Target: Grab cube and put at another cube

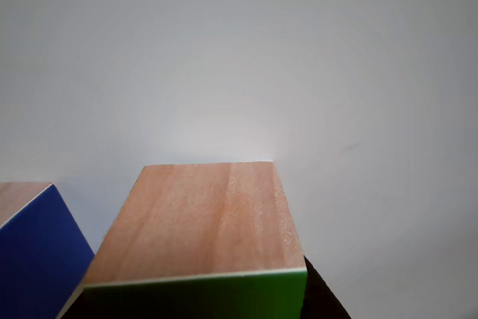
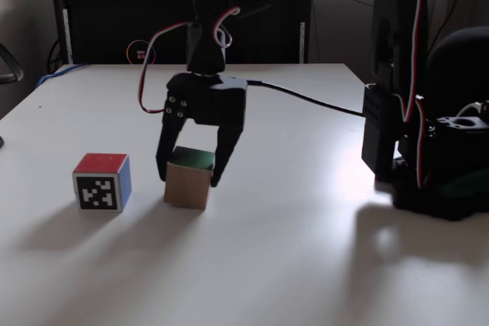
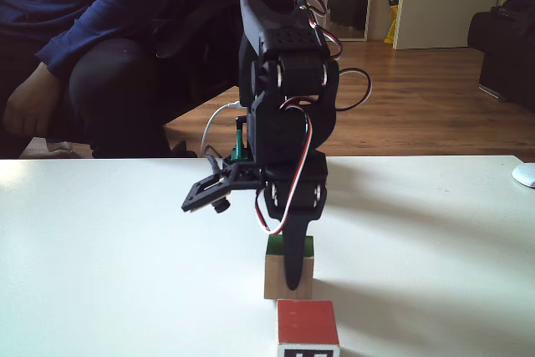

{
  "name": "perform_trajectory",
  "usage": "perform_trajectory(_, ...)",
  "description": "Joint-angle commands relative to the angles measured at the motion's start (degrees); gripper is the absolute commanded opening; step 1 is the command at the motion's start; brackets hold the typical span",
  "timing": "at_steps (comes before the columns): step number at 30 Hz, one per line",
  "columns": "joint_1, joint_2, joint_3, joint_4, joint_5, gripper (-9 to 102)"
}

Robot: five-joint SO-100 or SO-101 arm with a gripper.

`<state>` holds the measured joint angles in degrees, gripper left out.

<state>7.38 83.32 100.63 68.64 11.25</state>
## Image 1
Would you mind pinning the marker cube red blue faces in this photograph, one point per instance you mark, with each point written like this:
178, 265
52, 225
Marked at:
33, 259

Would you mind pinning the green-faced wooden cube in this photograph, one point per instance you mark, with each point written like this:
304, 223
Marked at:
209, 222

